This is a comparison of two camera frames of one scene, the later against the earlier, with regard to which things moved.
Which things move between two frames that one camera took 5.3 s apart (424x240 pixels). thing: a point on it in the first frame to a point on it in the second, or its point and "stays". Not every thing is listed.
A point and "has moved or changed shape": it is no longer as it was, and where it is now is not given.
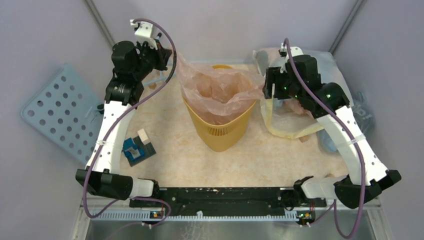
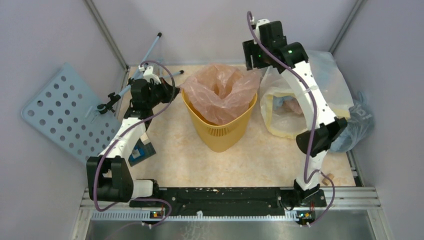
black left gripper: (162, 54) to (169, 89)
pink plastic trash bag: (211, 95) has moved or changed shape
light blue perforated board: (68, 109) stays
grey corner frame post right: (358, 4) stays
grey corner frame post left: (99, 21) stays
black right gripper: (273, 75) to (249, 48)
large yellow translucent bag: (288, 117) stays
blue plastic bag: (365, 116) stays
